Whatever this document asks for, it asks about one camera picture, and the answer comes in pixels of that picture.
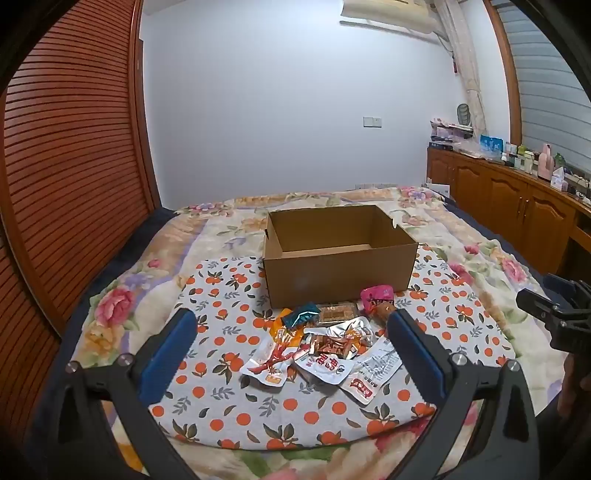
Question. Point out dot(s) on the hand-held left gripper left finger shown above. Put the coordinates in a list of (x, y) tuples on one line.
[(171, 353)]

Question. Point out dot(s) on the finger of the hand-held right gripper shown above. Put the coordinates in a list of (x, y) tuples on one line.
[(538, 307), (565, 290)]

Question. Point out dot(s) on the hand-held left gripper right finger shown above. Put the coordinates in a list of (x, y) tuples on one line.
[(415, 357)]

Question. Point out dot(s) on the silver grey text snack packet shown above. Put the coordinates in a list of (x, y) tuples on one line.
[(378, 362)]

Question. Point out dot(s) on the red label white snack packet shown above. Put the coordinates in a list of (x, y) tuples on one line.
[(364, 390)]

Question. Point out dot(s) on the pink snack packet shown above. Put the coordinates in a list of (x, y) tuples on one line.
[(376, 297)]

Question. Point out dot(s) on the small red orange snack packet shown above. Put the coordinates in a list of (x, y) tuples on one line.
[(332, 348)]

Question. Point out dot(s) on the silver orange print snack packet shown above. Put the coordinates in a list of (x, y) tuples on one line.
[(337, 328)]

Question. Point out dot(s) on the clear brown biscuit packet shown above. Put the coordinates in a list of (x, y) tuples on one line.
[(337, 313)]

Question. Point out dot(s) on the white red print snack packet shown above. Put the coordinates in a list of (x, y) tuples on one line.
[(323, 369)]

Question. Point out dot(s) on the crayfish print snack packet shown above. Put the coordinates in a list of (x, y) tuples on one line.
[(268, 369)]

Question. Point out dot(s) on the plain orange snack packet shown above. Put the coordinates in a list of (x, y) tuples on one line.
[(277, 330)]

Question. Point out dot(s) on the brown cardboard box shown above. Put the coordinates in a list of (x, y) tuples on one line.
[(337, 267)]

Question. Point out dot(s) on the teal snack packet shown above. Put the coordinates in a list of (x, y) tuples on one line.
[(300, 316)]

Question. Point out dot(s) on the person's right forearm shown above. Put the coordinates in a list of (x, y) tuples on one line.
[(568, 443)]

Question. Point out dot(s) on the person's right hand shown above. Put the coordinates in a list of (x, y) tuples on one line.
[(572, 383)]

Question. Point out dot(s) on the floral blanket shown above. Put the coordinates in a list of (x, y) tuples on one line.
[(138, 295)]

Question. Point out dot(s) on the orange-dotted cloth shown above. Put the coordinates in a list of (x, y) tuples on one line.
[(221, 406)]

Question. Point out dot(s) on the tissue box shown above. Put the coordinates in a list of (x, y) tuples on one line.
[(559, 181)]

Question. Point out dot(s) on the wooden cabinet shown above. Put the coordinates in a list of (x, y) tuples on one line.
[(503, 198)]

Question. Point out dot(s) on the pink bottle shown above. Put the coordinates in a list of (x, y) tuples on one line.
[(545, 161)]

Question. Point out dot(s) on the white paper bag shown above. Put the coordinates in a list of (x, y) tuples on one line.
[(438, 190)]

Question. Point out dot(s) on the blue box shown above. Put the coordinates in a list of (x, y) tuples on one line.
[(489, 145)]

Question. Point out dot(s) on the stack of boxes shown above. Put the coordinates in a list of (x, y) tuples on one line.
[(448, 134)]

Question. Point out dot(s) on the grey window blind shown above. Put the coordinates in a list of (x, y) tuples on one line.
[(549, 92)]

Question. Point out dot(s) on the small desk fan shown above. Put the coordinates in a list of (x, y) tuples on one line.
[(464, 114)]

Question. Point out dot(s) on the louvred wooden wardrobe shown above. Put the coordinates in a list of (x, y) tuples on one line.
[(69, 161)]

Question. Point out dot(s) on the beige curtain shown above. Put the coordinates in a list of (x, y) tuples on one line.
[(466, 64)]

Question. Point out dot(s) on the white air conditioner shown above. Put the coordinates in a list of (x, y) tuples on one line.
[(388, 16)]

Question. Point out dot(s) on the white wall switch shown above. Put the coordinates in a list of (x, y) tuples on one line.
[(372, 122)]

